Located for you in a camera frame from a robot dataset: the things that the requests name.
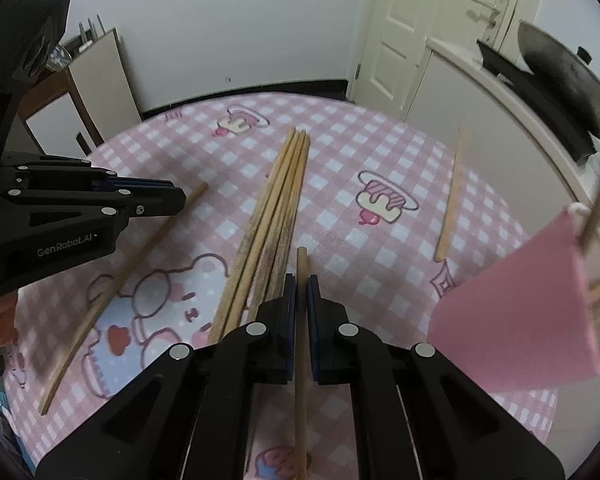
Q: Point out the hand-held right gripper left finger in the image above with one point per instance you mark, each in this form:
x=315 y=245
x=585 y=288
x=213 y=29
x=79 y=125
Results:
x=292 y=320

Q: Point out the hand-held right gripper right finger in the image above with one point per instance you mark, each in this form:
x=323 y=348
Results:
x=311 y=320

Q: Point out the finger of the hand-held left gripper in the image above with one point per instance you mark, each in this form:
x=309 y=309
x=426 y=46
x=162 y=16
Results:
x=155 y=202
x=55 y=170

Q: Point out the pink cup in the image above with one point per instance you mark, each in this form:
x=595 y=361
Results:
x=520 y=320

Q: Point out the white leaning board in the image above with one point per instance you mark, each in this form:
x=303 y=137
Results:
x=100 y=90

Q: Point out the brown wooden side table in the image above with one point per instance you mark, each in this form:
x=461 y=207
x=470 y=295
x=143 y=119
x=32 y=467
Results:
x=50 y=77

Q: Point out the round metal plate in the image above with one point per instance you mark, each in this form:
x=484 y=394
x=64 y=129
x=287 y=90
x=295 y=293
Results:
x=60 y=57

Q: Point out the grey metal rods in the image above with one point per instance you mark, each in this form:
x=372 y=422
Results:
x=100 y=25

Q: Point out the pink checked tablecloth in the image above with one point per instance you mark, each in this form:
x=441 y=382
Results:
x=360 y=160

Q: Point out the white counter cabinet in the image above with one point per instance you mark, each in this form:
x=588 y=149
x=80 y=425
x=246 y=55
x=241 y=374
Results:
x=445 y=90

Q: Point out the cream panel door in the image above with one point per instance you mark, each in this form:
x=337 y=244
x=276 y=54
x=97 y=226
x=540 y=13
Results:
x=400 y=35

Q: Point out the black induction cooker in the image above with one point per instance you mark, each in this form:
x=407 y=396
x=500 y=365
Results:
x=555 y=125

